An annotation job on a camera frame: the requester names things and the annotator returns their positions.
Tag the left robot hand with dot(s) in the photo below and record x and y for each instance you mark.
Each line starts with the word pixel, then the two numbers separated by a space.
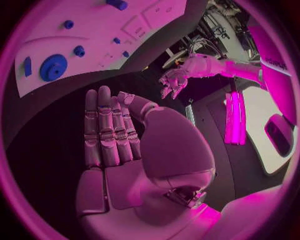
pixel 172 81

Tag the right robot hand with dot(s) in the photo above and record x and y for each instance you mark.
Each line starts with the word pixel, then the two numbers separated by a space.
pixel 168 150

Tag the white task board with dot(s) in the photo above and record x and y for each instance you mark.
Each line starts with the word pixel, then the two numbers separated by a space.
pixel 98 28

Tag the small blue plug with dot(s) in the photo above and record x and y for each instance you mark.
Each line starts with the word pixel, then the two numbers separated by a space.
pixel 126 54
pixel 116 40

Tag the glowing light bar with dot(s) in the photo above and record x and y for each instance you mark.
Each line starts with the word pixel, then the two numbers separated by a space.
pixel 234 120

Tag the blue cylinder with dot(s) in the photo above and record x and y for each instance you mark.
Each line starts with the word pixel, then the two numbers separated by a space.
pixel 117 3

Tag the blue peg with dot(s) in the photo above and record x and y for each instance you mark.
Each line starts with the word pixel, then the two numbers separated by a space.
pixel 79 51
pixel 68 24

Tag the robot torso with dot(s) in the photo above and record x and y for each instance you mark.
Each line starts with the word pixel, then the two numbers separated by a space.
pixel 275 78

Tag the blue gear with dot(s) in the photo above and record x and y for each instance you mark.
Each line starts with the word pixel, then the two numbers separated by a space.
pixel 53 67

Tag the blue block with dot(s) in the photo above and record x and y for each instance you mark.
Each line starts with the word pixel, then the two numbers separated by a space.
pixel 27 66

